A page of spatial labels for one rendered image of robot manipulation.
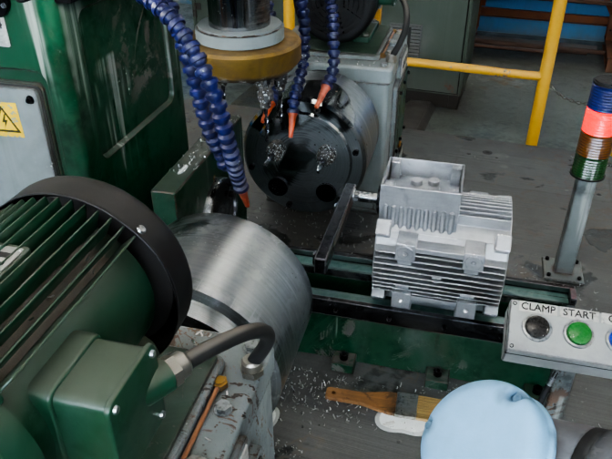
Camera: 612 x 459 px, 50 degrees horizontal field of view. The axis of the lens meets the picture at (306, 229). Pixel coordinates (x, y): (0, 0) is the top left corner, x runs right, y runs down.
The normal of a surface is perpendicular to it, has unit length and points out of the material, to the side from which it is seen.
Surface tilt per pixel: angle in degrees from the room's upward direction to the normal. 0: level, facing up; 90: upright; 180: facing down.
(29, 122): 90
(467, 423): 35
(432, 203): 90
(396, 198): 90
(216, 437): 0
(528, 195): 0
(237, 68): 90
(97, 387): 0
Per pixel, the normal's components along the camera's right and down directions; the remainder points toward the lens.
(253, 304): 0.66, -0.52
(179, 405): 0.00, -0.84
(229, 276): 0.40, -0.71
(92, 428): -0.25, 0.52
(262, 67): 0.43, 0.49
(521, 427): -0.58, -0.62
